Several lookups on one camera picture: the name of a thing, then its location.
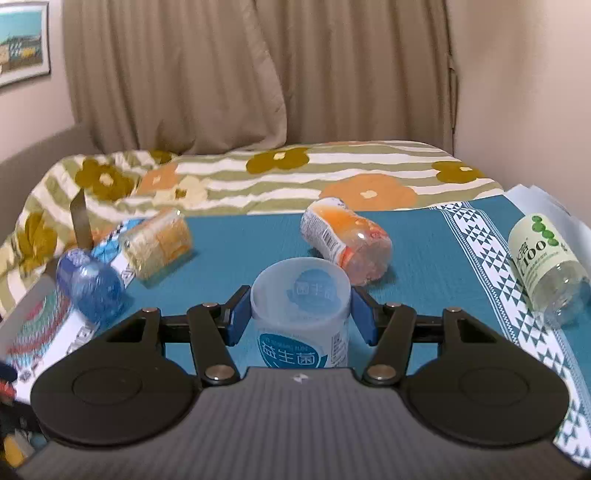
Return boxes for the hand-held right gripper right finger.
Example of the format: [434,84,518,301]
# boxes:
[350,287,513,386]

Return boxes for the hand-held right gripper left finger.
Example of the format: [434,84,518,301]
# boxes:
[106,285,252,386]

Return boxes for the translucent white plastic cup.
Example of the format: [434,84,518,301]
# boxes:
[250,258,352,371]

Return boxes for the teal patterned cloth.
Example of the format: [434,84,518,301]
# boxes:
[90,194,591,467]

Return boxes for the orange label plastic bottle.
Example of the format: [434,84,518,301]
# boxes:
[300,196,393,284]

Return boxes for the yellow label plastic bottle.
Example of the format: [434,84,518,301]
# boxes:
[117,208,194,281]

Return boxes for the floral striped blanket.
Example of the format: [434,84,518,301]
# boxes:
[0,140,505,319]

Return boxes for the blue plastic bottle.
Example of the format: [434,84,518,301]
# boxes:
[56,248,126,322]

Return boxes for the grey metal strip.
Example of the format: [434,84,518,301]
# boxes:
[70,190,94,248]

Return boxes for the green label clear plastic bottle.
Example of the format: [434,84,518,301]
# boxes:
[508,213,591,326]

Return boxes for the colourful printed booklet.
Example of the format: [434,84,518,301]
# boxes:
[0,275,100,402]

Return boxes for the white paper sheets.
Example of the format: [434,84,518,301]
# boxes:
[503,184,591,259]

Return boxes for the beige curtain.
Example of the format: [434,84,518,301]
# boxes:
[61,0,460,156]

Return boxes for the framed wall picture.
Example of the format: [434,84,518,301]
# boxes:
[0,1,51,89]

